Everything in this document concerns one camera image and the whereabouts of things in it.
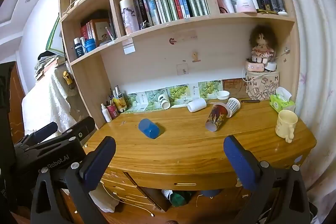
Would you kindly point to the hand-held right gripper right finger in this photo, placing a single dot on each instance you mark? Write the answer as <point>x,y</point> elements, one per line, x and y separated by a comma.
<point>240,163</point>

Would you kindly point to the pink dotted case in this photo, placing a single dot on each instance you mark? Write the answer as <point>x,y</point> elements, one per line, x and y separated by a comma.
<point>254,65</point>

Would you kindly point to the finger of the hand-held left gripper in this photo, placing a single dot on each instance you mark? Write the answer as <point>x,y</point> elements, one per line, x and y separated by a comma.
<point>44,130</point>
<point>78,127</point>

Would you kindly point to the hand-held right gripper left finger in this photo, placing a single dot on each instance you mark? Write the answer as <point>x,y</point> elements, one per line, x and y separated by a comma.
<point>98,163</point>

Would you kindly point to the blue jar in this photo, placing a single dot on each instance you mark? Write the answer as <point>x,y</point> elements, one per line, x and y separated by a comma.
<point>90,45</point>

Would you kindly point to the small white bowl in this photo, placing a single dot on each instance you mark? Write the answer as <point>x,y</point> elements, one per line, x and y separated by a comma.
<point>222,95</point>

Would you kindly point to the curly haired rag doll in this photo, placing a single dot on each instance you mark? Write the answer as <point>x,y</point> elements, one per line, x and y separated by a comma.
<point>262,41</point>

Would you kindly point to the white round device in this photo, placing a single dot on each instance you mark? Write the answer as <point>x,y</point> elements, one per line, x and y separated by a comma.
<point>271,66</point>

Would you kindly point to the green framed picture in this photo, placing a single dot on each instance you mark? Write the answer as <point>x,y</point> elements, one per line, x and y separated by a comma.
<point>53,39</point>

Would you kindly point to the letter patterned storage box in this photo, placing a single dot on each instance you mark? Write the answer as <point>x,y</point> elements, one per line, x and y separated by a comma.
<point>262,87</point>

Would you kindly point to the brown printed card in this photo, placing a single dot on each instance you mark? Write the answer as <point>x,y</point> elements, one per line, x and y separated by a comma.
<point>233,86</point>

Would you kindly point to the blue cup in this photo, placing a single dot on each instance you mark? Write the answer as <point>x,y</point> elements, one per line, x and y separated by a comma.
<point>149,130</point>

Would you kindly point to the clear wall hook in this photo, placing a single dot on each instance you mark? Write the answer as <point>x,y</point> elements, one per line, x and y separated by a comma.
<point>183,69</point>

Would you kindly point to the yellow toy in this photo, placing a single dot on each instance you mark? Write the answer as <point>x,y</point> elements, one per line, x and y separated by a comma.
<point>67,78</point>

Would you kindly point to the yellow label bottle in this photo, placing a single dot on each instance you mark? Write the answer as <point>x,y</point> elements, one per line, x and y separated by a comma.
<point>121,102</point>

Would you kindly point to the cream printed box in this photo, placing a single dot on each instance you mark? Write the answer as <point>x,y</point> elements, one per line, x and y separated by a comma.
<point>101,29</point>

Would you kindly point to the dark pen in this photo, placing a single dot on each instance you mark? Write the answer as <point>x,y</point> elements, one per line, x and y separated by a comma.
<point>250,101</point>

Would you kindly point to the red printed cup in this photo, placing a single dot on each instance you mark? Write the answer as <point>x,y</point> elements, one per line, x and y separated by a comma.
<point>216,117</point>

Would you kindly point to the white cup with dark label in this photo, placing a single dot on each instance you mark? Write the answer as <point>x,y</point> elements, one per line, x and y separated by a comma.
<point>164,102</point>

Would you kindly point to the white lace cloth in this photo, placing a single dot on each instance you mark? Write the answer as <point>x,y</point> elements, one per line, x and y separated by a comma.
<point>47,106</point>

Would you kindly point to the brown wooden door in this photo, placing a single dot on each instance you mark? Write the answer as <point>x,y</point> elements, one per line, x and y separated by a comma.
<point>17,103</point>

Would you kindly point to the pale yellow mug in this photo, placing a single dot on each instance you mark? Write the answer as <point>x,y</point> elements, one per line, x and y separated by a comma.
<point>286,123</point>

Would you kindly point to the leaf print card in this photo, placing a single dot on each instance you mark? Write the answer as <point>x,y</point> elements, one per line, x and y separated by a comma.
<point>136,102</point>
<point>155,96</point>
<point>178,92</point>
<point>210,88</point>

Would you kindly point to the green tissue box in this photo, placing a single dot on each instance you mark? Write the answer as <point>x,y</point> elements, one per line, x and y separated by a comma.
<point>281,104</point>

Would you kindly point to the checkered cup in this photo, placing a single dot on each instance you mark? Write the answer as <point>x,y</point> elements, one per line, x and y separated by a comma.
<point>233,106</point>

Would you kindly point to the red pen holder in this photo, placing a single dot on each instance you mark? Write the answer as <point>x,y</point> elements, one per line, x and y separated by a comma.
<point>113,111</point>

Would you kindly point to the row of green spined books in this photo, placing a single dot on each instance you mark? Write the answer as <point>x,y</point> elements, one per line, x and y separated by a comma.
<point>170,3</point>

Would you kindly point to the white floral curtain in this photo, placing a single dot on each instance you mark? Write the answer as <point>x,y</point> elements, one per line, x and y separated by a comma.
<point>315,56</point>

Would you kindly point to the pink round jar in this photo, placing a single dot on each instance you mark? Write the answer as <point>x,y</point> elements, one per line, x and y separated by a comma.
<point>246,6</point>

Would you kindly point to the green bag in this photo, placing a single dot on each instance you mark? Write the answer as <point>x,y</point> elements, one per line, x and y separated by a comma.
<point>179,199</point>

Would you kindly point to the plain white cup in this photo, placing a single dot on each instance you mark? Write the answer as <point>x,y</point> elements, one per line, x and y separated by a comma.
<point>197,105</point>

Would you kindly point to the red books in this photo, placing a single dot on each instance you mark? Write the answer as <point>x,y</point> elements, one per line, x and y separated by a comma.
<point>85,31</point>

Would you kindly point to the wooden desk with drawers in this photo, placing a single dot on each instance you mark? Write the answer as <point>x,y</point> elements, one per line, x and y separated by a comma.
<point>157,179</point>

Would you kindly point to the white spray bottle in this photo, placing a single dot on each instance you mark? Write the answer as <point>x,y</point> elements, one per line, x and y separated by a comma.
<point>106,113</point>

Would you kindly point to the stack of papers and books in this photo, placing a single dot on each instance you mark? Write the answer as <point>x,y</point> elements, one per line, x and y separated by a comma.
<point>46,65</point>

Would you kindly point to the white floral thermos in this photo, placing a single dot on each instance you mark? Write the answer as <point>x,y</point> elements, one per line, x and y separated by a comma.
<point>129,16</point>

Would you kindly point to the white paper label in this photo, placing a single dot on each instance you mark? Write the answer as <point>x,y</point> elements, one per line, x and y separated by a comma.
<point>128,47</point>

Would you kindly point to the wooden bookshelf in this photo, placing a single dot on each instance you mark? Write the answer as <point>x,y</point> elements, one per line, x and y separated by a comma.
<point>89,82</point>

